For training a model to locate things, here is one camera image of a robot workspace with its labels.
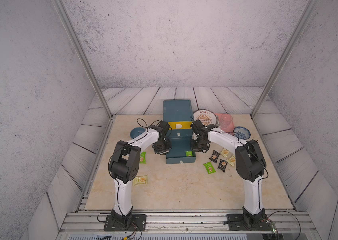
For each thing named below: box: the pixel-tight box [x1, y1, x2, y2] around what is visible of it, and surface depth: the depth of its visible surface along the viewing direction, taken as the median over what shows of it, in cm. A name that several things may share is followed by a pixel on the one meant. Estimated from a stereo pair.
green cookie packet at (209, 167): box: [202, 161, 217, 175], surface depth 93 cm
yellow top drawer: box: [168, 121, 193, 130], surface depth 91 cm
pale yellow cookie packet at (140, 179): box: [132, 175, 148, 186], surface depth 88 cm
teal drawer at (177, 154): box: [165, 138, 196, 164], surface depth 93 cm
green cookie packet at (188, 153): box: [184, 151, 193, 157], surface depth 98 cm
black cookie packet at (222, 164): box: [217, 158, 229, 173], surface depth 93 cm
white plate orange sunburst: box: [193, 109, 218, 126], surface depth 121 cm
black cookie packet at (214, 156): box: [209, 150, 221, 164], surface depth 98 cm
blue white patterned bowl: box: [233, 126, 251, 140], surface depth 109 cm
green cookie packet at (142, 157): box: [139, 151, 147, 164], surface depth 98 cm
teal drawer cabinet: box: [163, 99, 194, 152], surface depth 92 cm
